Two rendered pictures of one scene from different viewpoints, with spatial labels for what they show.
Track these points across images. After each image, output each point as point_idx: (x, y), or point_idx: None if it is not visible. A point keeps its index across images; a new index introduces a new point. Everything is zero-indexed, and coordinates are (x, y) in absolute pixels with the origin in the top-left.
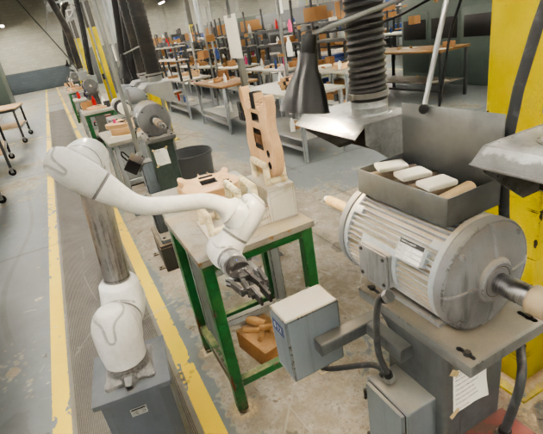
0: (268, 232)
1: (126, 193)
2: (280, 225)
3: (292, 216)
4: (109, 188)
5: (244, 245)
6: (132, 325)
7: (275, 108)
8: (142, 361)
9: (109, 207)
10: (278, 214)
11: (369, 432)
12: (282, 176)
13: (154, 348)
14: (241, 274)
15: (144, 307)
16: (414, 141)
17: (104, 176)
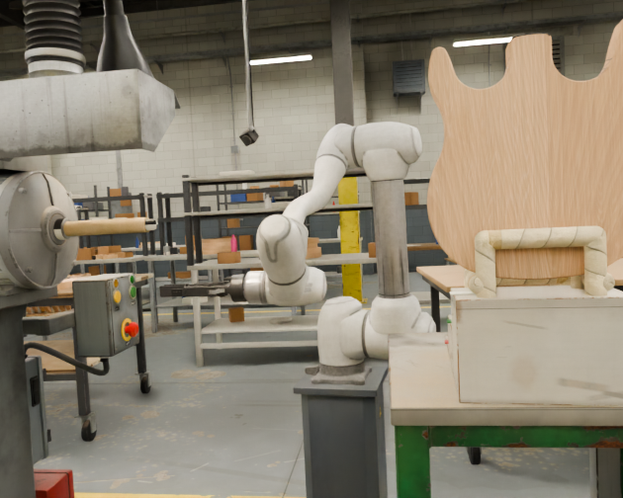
0: (413, 371)
1: (314, 177)
2: (428, 381)
3: (457, 397)
4: (314, 167)
5: (270, 283)
6: (323, 321)
7: (430, 83)
8: (323, 366)
9: (376, 203)
10: (454, 368)
11: (47, 429)
12: (472, 276)
13: (356, 385)
14: (217, 282)
15: (380, 343)
16: None
17: (319, 155)
